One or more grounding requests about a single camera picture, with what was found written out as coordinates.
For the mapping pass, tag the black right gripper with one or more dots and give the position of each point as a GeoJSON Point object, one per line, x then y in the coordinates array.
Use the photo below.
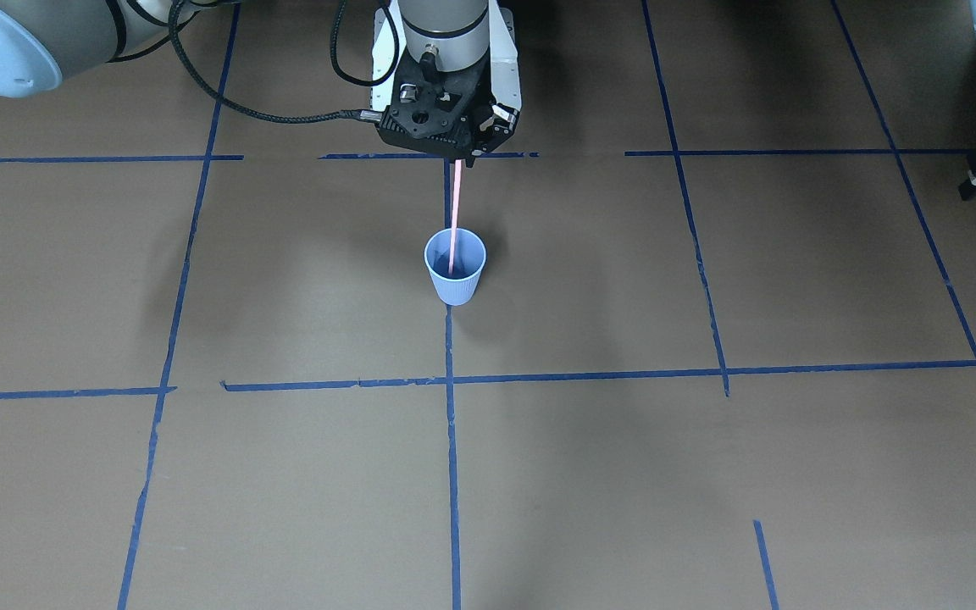
{"type": "Point", "coordinates": [499, 119]}

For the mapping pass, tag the pink chopstick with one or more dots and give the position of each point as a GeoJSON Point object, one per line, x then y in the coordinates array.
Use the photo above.
{"type": "Point", "coordinates": [455, 205]}

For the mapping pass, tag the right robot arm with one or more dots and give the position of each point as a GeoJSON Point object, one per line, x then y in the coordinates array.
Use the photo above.
{"type": "Point", "coordinates": [43, 43]}

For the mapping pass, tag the blue paper cup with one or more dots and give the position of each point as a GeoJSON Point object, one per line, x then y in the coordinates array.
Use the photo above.
{"type": "Point", "coordinates": [459, 288]}

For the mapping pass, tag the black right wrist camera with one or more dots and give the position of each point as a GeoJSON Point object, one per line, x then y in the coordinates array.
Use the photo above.
{"type": "Point", "coordinates": [438, 116]}

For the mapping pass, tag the white camera pole with base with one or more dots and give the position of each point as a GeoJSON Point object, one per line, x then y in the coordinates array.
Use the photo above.
{"type": "Point", "coordinates": [453, 37]}

